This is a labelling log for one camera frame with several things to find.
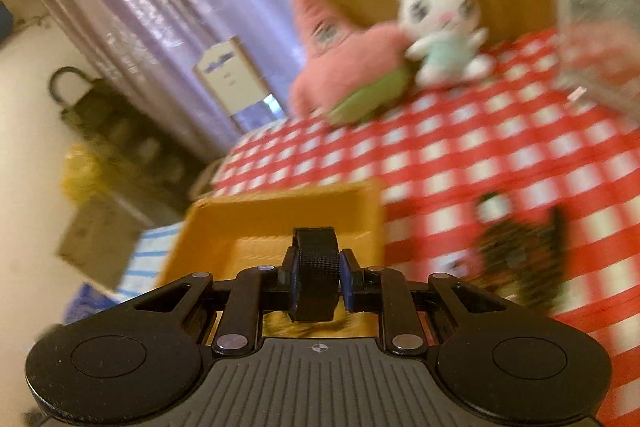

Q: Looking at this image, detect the white bunny plush toy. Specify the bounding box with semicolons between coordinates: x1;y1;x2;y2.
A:
389;0;497;88

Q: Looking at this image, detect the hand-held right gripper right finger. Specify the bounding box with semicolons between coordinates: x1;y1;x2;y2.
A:
340;249;521;355

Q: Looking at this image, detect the yellow plastic bag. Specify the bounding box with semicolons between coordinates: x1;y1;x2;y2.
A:
59;143;103;208

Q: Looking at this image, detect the black fabric band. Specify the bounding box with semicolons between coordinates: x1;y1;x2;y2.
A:
291;226;342;323

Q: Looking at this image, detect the blue printed box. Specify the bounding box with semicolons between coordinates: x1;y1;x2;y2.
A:
64;283;123;324

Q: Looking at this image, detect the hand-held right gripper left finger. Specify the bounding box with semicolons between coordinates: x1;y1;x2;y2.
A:
120;247;301;356

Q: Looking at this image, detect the clear acrylic picture frame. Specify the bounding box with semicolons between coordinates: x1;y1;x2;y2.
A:
546;0;640;124

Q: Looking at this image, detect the grey cardboard box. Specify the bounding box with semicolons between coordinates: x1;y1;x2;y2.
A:
54;194;147;294

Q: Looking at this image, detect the black bag with handle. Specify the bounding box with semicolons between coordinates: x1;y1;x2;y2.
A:
47;66;202;220

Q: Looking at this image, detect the red white checkered tablecloth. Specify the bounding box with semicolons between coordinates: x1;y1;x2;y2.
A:
212;27;640;427

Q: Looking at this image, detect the white wooden chair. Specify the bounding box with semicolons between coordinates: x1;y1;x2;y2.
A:
192;36;282;134

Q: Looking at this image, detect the pink starfish plush toy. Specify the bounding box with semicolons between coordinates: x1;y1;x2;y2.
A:
289;0;417;126

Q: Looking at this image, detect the gold plastic tray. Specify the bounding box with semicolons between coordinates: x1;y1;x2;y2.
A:
155;179;387;344

